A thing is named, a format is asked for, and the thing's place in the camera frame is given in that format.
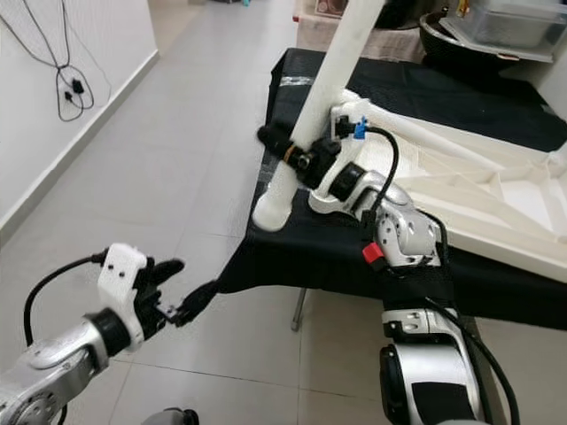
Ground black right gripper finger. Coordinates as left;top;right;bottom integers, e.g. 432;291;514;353
257;124;299;158

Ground black tablecloth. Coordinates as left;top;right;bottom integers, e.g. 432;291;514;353
217;49;567;333

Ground metal table leg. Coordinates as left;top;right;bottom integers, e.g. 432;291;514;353
291;288;307;334

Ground grey left robot foot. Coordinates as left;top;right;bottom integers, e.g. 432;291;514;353
142;407;200;425

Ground checked cloth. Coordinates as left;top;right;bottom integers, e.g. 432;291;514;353
297;13;428;63

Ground white plastic table top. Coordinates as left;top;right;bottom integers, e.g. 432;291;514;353
308;89;567;286

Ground metal basin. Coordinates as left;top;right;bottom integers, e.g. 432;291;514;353
418;9;567;73

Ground clear box green lid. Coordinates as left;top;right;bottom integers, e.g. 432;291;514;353
439;0;567;50

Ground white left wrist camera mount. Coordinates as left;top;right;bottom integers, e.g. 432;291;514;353
99;243;153;346

